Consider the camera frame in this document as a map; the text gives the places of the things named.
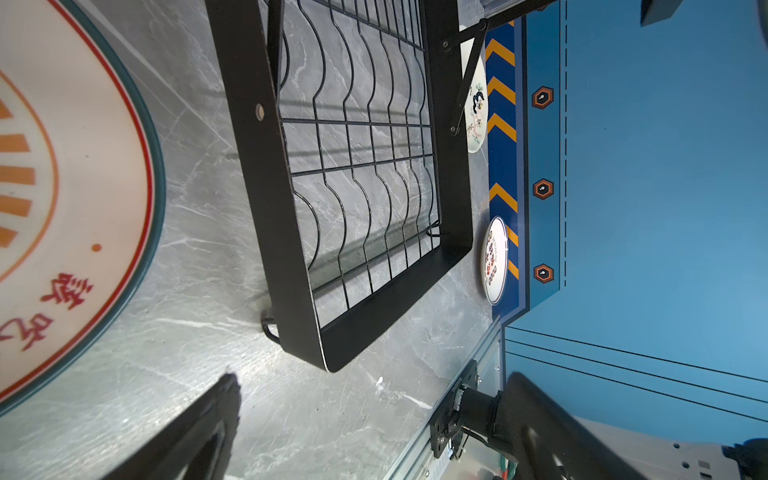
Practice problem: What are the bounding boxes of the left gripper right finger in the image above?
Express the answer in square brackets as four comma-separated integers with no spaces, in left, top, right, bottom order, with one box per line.
[497,372,643,479]

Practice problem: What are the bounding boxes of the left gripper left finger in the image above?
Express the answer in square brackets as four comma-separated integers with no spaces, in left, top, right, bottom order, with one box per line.
[105,373,241,479]

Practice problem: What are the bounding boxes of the white plate red characters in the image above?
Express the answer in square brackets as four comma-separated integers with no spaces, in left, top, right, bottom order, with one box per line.
[480,216,508,306]

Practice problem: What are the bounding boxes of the orange sunburst round plate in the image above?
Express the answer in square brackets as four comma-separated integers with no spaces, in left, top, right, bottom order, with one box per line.
[1,1,166,412]

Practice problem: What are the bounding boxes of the black wire dish rack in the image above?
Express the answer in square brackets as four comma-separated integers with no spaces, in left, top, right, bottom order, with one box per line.
[206,1,545,372]

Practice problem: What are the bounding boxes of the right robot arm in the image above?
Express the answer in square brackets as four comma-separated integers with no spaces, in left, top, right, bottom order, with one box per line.
[449,374,767,479]

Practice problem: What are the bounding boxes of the white floral plate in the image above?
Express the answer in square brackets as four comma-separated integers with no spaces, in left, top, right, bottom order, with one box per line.
[464,58,488,153]

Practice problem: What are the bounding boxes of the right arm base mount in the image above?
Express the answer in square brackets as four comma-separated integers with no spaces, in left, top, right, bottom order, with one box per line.
[428,360,513,460]

